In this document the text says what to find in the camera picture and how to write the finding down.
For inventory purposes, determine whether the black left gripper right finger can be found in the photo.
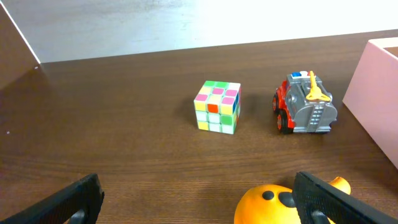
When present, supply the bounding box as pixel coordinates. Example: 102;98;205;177
292;172;397;224

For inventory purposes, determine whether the orange toy animal figure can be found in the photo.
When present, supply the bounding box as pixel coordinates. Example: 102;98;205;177
234;177;351;224

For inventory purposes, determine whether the multicoloured puzzle cube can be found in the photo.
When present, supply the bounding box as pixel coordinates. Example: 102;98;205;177
193;80;241;134

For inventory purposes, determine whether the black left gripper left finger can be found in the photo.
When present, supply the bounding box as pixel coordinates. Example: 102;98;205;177
1;174;104;224

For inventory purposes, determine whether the red grey toy truck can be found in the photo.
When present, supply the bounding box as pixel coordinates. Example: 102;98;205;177
272;71;338;134

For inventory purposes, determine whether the pink cardboard box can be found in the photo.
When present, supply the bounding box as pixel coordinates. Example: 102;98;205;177
343;37;397;166

